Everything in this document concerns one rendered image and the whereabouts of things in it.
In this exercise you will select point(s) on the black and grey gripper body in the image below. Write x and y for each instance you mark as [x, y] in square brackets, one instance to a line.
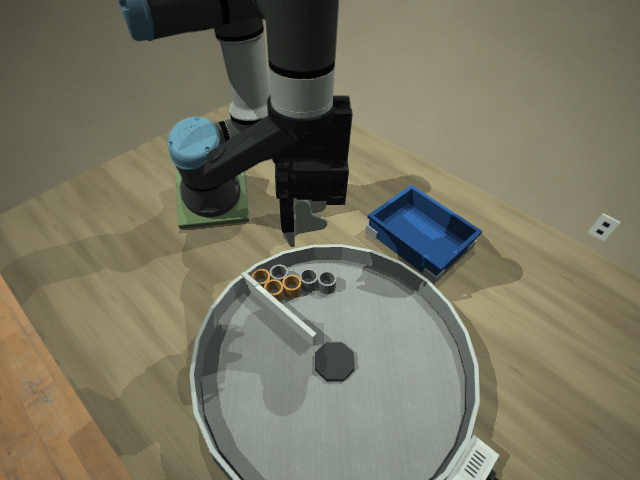
[317, 164]

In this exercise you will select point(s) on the bronze bushing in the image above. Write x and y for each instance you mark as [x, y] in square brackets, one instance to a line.
[275, 284]
[261, 274]
[291, 280]

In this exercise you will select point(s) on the blue crate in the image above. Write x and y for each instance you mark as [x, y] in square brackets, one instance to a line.
[441, 234]

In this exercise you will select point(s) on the grey metal bushing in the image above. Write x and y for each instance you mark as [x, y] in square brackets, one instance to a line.
[278, 269]
[326, 276]
[308, 286]

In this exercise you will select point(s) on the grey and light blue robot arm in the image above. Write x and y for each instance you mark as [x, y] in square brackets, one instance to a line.
[301, 43]

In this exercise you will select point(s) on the grey round turntable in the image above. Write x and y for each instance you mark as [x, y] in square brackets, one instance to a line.
[369, 382]

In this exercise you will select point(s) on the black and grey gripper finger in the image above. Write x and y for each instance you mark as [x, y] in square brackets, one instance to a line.
[316, 206]
[304, 221]

